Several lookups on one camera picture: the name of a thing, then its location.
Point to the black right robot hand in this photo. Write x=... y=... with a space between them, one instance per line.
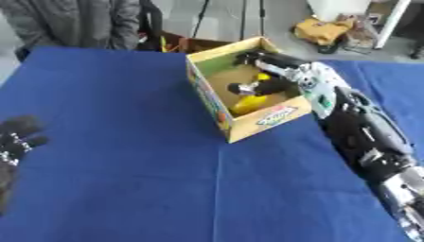
x=276 y=86

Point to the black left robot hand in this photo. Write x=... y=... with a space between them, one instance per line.
x=16 y=138

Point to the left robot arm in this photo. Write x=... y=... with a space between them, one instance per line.
x=5 y=186

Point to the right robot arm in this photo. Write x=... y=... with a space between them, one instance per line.
x=359 y=126

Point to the tan cardboard box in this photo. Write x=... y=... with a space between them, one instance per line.
x=265 y=121

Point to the brown cardboard box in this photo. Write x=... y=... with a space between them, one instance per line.
x=199 y=44

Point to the small yellow block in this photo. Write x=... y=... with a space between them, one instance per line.
x=263 y=76

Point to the yellow toy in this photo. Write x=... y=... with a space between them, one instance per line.
x=248 y=104

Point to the yellow bag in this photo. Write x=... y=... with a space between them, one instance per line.
x=321 y=31

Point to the black tripod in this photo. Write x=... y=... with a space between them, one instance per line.
x=243 y=19

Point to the white bin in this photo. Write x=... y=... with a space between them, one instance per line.
x=338 y=9

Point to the grey brown bag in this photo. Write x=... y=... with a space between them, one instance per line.
x=360 y=33

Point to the person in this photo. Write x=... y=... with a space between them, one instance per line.
x=72 y=22

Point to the white table leg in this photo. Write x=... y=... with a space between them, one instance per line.
x=393 y=23

